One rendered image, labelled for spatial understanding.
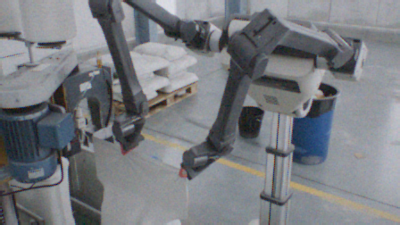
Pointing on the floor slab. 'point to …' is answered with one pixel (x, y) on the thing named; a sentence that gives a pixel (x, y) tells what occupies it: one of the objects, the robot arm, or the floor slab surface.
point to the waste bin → (314, 128)
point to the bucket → (250, 121)
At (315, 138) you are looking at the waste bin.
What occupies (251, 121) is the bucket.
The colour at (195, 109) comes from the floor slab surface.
